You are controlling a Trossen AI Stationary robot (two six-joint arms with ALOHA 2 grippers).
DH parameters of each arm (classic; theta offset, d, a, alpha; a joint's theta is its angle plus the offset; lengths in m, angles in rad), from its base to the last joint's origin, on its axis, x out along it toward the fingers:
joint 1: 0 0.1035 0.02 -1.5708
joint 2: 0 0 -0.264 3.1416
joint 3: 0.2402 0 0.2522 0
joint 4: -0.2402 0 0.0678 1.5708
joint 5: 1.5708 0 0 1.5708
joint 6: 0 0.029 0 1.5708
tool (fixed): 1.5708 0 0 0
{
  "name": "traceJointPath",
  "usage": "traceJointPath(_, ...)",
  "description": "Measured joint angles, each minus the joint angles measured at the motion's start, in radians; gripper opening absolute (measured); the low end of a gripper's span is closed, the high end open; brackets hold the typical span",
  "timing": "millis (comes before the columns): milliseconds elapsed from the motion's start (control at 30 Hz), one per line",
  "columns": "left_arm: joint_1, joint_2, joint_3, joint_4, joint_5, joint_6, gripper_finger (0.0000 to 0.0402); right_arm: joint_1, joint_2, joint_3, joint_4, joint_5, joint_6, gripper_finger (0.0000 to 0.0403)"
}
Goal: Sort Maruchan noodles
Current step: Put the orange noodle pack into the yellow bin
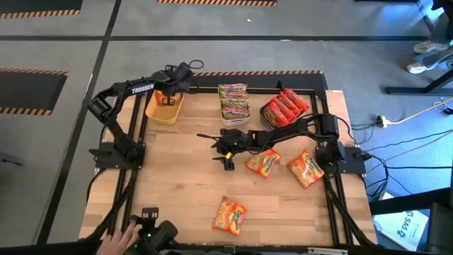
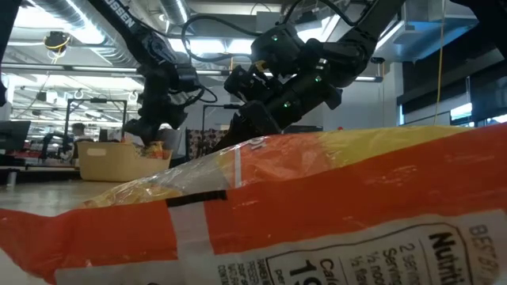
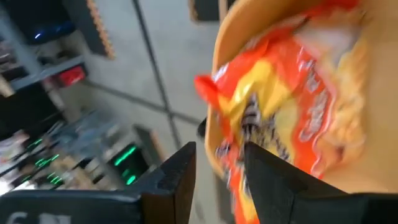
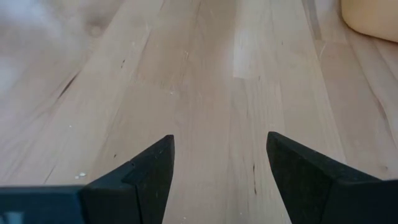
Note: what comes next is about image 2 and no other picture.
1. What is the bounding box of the orange Maruchan ramen packet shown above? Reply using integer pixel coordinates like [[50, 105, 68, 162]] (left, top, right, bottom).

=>
[[132, 141, 166, 160], [0, 123, 507, 285]]

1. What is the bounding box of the black monitor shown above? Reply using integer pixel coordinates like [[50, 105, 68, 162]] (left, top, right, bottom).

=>
[[0, 120, 32, 152]]

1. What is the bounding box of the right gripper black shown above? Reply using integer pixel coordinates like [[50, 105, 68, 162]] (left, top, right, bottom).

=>
[[215, 69, 344, 152]]

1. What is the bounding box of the thin black stand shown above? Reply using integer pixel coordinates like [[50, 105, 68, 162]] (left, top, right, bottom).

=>
[[201, 103, 243, 131]]

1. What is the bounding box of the black rack frame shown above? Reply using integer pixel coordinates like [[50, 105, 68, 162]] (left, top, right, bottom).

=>
[[63, 97, 128, 144]]

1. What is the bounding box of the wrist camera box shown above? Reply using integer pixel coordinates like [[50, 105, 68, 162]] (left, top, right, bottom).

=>
[[224, 61, 280, 105], [176, 66, 202, 102]]

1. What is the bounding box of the patterned chair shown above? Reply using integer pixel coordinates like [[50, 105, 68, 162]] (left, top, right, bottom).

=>
[[185, 128, 230, 159]]

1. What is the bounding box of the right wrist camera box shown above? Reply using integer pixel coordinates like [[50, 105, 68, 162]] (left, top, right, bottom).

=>
[[224, 61, 280, 105]]

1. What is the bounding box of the yellow hanging cable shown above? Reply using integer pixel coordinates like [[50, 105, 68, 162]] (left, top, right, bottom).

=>
[[433, 0, 447, 126]]

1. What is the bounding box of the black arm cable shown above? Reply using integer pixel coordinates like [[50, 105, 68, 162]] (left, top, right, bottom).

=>
[[180, 14, 262, 64]]

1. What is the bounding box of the black yellow ceiling cable reel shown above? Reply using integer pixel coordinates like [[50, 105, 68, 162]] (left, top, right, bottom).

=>
[[42, 30, 71, 52]]

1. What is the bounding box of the yellow plastic bin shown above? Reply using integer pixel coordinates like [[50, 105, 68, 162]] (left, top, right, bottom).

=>
[[77, 141, 174, 183]]

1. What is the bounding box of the silver ventilation duct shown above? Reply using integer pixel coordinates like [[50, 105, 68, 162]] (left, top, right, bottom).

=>
[[372, 0, 480, 64]]

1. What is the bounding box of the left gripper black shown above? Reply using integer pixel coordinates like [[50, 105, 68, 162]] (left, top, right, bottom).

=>
[[124, 65, 188, 146]]

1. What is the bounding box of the person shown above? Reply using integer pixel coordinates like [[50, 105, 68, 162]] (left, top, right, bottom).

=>
[[70, 122, 95, 160]]

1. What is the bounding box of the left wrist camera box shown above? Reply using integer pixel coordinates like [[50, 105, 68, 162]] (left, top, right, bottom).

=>
[[176, 66, 202, 102]]

